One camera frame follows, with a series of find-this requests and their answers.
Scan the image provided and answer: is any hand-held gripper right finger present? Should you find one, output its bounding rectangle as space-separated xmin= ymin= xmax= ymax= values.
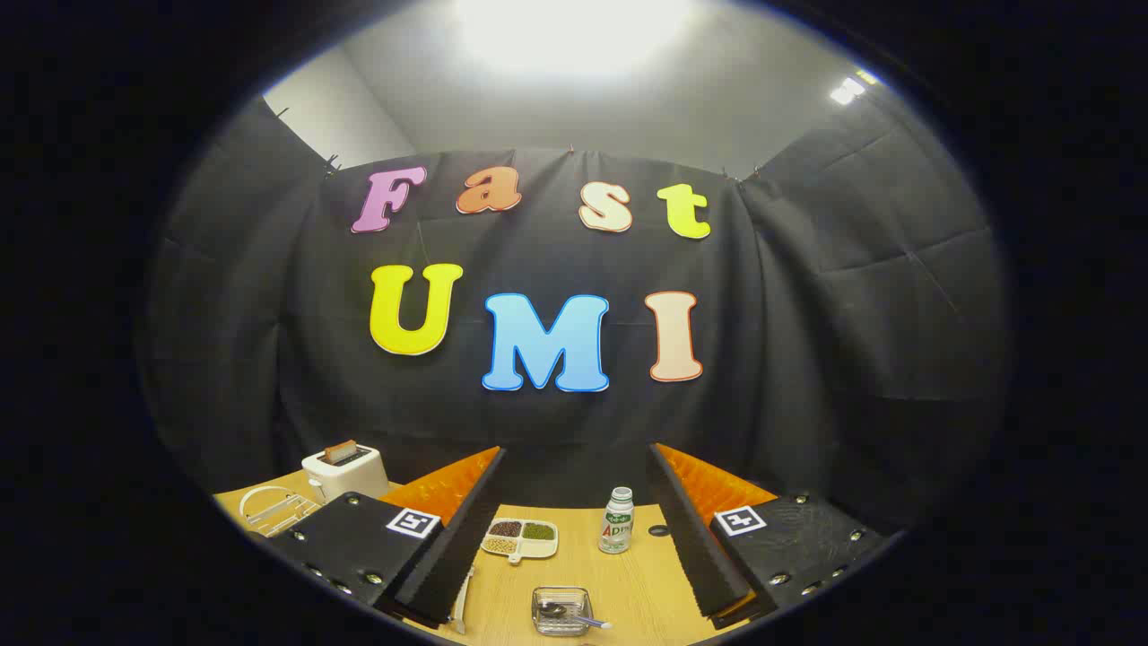
xmin=648 ymin=442 xmax=889 ymax=629

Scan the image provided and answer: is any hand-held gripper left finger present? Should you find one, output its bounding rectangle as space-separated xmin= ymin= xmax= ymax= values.
xmin=266 ymin=446 xmax=508 ymax=629

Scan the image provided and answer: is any metal wire basket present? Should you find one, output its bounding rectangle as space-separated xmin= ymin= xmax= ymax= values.
xmin=531 ymin=586 xmax=595 ymax=637

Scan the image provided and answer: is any white wire dish rack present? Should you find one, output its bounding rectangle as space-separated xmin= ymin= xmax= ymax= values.
xmin=238 ymin=484 xmax=324 ymax=537

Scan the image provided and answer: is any white divided dish with beans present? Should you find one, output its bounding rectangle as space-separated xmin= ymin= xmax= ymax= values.
xmin=482 ymin=518 xmax=559 ymax=564

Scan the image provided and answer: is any white drink bottle green cap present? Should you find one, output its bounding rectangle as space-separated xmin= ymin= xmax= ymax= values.
xmin=598 ymin=486 xmax=635 ymax=554

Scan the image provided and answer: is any white toaster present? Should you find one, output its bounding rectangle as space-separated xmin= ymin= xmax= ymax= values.
xmin=301 ymin=441 xmax=390 ymax=503

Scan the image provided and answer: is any black backdrop cloth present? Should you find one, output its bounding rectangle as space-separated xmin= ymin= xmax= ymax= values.
xmin=135 ymin=85 xmax=1014 ymax=530

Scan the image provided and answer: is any small ceiling light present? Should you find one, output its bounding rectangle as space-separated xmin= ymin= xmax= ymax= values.
xmin=830 ymin=70 xmax=880 ymax=106

